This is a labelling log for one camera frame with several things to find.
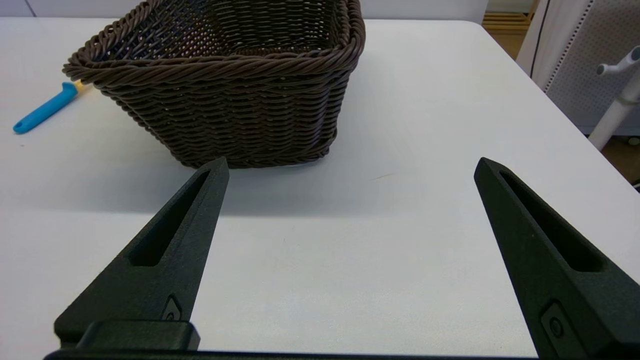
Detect white table leg with crank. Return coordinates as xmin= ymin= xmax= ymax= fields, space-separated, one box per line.
xmin=588 ymin=46 xmax=640 ymax=151

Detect dark brown wicker basket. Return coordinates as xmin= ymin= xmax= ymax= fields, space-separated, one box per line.
xmin=62 ymin=0 xmax=366 ymax=169

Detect white perforated panel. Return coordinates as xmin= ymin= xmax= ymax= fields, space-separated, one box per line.
xmin=516 ymin=0 xmax=640 ymax=135

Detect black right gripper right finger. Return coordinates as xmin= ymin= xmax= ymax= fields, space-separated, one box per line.
xmin=474 ymin=157 xmax=640 ymax=360

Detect yellow spoon with blue handle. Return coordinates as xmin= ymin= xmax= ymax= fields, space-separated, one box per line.
xmin=13 ymin=81 xmax=88 ymax=135

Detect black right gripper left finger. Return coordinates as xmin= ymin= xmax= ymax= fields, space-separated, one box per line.
xmin=54 ymin=157 xmax=230 ymax=351

